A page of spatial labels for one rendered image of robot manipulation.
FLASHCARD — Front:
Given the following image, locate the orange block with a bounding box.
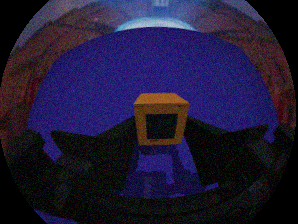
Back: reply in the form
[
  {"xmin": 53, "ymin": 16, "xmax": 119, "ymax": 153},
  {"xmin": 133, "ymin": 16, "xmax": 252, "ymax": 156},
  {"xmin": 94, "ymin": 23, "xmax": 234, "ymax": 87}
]
[{"xmin": 134, "ymin": 92, "xmax": 190, "ymax": 145}]

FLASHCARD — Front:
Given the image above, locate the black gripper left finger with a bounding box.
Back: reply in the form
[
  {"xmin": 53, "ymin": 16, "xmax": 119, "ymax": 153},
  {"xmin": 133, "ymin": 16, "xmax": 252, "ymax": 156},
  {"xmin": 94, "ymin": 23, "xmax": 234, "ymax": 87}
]
[{"xmin": 51, "ymin": 116, "xmax": 137, "ymax": 190}]

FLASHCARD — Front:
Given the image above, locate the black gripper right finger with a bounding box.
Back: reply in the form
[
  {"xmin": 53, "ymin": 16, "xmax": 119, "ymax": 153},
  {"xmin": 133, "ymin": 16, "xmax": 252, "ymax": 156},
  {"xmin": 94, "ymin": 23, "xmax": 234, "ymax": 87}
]
[{"xmin": 184, "ymin": 116, "xmax": 269, "ymax": 186}]

